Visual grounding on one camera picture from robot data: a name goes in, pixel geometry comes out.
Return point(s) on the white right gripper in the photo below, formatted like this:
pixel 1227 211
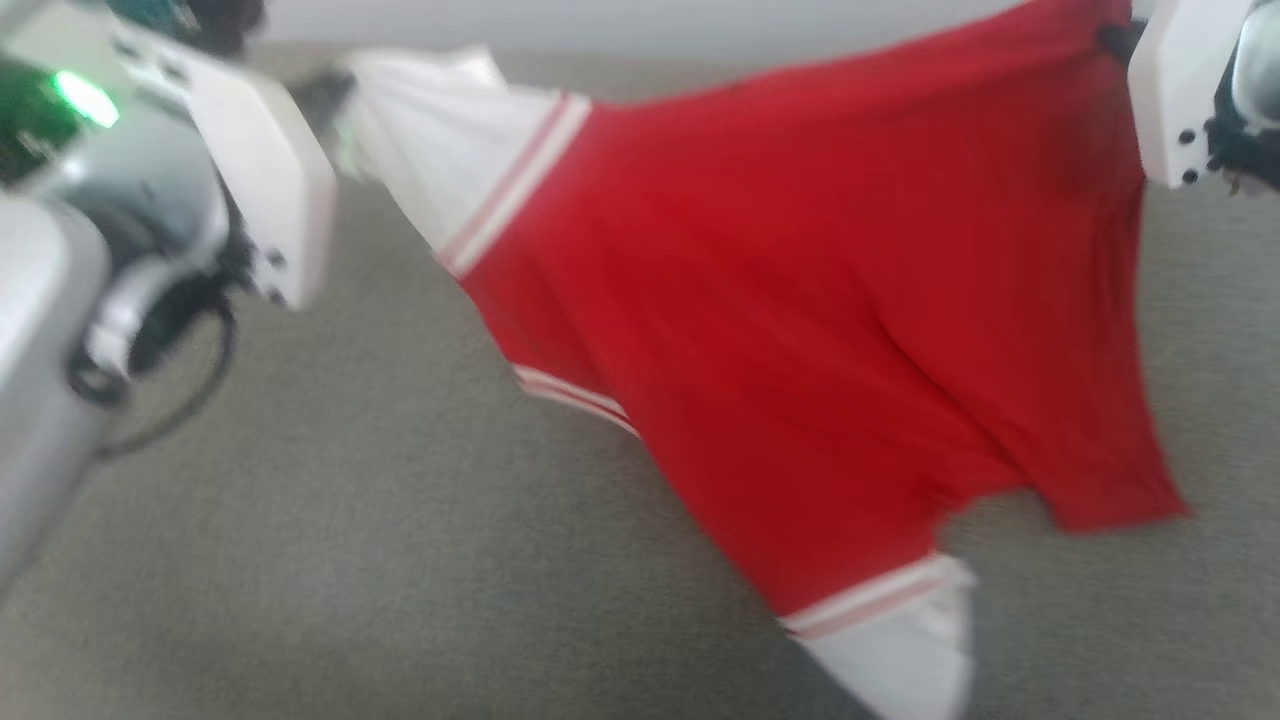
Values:
pixel 1180 80

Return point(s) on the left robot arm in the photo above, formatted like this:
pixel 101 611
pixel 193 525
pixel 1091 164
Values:
pixel 60 280

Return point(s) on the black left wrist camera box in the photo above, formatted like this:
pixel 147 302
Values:
pixel 200 20

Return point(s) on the red garment with white trim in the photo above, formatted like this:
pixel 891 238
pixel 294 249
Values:
pixel 800 300

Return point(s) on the grey fabric sofa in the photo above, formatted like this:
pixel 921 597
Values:
pixel 350 560

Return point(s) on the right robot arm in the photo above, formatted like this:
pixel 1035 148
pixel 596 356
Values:
pixel 1255 100

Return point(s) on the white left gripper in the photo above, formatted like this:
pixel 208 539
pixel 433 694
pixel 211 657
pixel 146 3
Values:
pixel 270 190

